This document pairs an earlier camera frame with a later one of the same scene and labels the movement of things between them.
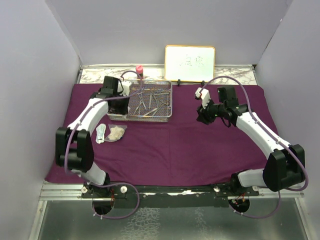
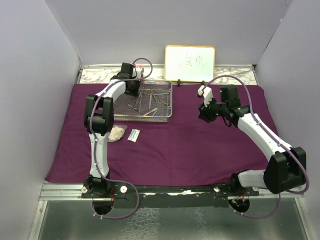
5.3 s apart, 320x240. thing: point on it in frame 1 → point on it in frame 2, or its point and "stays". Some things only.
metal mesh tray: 149,100 stays
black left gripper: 123,110 → 135,93
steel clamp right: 169,91 stays
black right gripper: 203,115 stays
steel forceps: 140,105 → 136,103
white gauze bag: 116,132 stays
